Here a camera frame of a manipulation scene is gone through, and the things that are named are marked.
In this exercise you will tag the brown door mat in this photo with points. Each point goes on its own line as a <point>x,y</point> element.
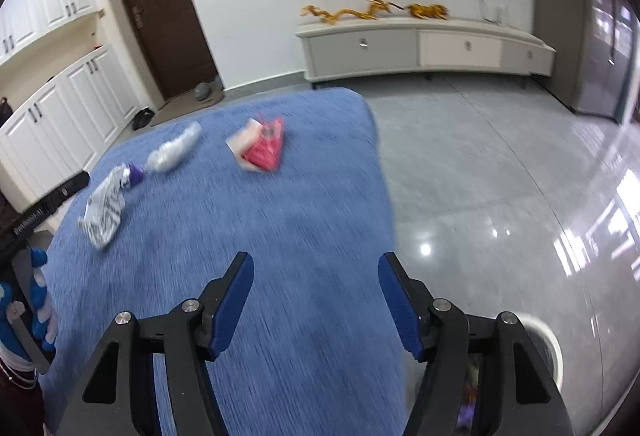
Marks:
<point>175,108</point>

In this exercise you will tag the crushed clear plastic bottle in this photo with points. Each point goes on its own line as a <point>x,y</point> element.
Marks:
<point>172,148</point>

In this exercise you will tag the white rimmed trash bin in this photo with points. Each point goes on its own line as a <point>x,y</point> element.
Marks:
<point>550,351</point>

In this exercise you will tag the small purple wrapper piece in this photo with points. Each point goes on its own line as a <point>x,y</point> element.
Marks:
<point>136,176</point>

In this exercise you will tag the black bag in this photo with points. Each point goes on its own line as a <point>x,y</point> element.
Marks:
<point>4,108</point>

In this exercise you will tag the golden tiger ornament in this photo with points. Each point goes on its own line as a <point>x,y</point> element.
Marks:
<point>427,10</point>

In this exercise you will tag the golden dragon ornament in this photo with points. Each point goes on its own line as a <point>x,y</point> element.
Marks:
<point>350,12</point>

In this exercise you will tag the pink white wrapper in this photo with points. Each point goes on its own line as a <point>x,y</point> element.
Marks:
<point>262,145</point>

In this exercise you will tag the blue fuzzy blanket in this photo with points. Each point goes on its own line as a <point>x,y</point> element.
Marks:
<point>280,216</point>

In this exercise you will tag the white low cabinets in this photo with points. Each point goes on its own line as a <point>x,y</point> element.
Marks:
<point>65,115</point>

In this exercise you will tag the black shoes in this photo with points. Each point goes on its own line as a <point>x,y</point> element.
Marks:
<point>142,118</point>

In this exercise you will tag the brown door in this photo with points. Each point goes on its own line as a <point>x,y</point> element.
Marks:
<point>160,10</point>

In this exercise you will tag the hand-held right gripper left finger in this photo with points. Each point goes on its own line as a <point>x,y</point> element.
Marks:
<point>230,316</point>

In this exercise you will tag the grey wardrobe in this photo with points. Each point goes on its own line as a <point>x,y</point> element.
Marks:
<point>585,15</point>

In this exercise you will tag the white television cabinet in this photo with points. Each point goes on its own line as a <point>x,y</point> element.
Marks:
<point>380,48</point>

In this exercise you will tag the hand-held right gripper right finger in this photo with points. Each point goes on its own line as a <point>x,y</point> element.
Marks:
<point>397,306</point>

